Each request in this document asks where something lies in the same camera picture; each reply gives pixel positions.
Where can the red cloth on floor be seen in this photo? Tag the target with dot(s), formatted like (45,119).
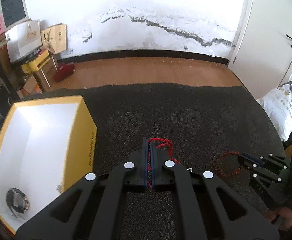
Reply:
(65,70)

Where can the yellow box on stack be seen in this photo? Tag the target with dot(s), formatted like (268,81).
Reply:
(37,63)

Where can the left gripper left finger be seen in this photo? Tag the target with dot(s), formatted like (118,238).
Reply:
(93,207)

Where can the red string necklace silver pendant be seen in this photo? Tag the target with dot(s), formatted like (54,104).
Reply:
(165,172)

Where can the brown cardboard box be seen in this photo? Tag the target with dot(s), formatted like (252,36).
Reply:
(45,76)

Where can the white printed plastic bag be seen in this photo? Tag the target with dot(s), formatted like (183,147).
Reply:
(277,104)

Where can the dark floral patterned mat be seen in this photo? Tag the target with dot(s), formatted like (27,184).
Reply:
(202,122)

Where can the framed black board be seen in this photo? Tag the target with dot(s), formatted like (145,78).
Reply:
(13,12)

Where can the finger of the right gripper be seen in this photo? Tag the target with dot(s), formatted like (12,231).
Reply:
(247,160)
(264,176)

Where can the white paper shopping bag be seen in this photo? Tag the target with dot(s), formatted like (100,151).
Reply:
(23,39)

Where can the person's right hand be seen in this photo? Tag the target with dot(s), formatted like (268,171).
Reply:
(285,213)

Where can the white door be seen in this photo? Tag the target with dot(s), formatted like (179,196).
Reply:
(262,58)

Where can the brown kraft paper bag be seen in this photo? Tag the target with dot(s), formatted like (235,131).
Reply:
(55,38)

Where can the open cardboard box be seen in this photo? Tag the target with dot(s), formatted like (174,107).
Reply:
(30,87)

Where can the black wristwatch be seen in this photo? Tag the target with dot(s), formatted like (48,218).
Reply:
(17,201)

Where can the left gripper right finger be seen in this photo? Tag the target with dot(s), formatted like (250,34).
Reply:
(205,207)

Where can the yellow white cardboard box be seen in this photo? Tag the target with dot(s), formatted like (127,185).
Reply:
(46,146)

